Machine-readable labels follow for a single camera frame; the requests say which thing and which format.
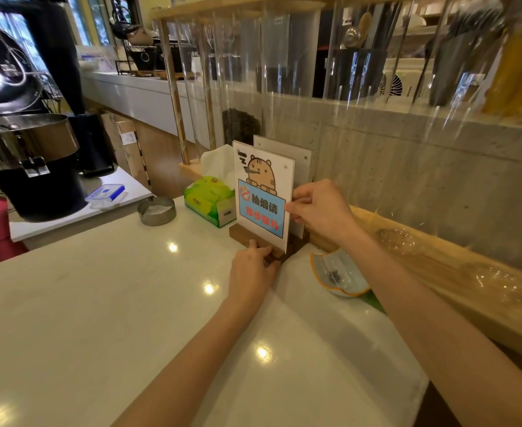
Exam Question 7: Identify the acrylic sign with cartoon animal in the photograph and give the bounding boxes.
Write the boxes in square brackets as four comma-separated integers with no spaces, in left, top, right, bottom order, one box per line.
[232,140,296,254]

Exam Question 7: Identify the white side table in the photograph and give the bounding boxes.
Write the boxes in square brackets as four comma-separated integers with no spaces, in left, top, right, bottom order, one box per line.
[8,166,153,243]

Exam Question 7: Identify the wooden shelf ledge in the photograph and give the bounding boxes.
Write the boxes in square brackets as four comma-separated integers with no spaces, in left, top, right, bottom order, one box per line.
[178,159,522,369]

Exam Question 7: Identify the cardboard box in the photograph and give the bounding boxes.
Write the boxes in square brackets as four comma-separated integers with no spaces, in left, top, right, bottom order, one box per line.
[101,112,151,188]

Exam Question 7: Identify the clear container with blue lid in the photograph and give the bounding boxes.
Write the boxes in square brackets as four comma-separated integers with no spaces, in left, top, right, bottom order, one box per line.
[85,184,129,210]

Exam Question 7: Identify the clear acrylic dispenser tubes rack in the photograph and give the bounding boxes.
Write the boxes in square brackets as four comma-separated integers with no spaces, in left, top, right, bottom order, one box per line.
[150,0,522,183]

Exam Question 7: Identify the green tissue box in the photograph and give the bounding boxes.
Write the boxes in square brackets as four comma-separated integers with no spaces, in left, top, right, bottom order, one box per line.
[184,176,237,228]

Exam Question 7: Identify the person's right forearm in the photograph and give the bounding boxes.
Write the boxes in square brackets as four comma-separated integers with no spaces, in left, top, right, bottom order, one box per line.
[339,227,522,427]

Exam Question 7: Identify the black coffee roaster machine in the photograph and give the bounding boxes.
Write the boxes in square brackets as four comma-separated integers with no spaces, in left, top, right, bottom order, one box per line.
[0,0,115,223]

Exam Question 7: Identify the person's right hand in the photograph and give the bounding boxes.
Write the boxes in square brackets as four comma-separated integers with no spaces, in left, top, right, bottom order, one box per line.
[284,179,362,248]

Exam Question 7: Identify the person's left forearm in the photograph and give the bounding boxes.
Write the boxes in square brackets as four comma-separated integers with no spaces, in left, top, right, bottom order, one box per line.
[112,294,266,427]

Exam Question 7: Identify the small dish with orange rim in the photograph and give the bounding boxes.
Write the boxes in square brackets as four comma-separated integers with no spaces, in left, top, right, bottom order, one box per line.
[310,249,372,298]

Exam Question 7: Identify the round metal ashtray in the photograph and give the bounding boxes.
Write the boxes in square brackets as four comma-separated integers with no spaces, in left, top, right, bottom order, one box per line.
[137,196,177,227]

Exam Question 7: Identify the brown wooden sign base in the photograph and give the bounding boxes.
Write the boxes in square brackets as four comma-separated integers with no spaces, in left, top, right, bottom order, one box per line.
[229,223,310,264]

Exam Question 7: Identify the person's left hand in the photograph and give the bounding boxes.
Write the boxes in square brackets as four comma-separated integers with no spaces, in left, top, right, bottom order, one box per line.
[228,239,281,306]

